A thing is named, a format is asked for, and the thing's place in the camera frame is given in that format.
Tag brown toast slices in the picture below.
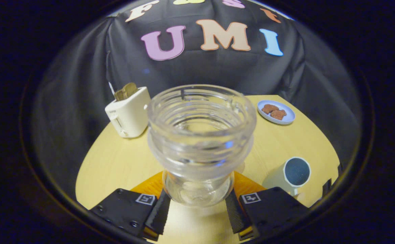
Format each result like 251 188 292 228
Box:
114 82 139 101

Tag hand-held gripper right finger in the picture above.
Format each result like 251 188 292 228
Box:
225 171 309 241

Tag wooden table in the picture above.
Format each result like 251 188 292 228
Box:
75 95 340 244

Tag white toaster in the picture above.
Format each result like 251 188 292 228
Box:
105 86 151 138

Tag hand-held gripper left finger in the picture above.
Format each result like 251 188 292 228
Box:
90 171 172 242

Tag white cup with blue inside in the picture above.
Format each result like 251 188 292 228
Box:
262 157 311 197

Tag black backdrop cloth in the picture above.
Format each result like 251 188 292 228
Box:
31 0 364 200

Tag clear glass bottle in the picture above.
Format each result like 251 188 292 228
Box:
146 84 257 207

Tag light blue plate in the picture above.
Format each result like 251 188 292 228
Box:
257 100 296 125

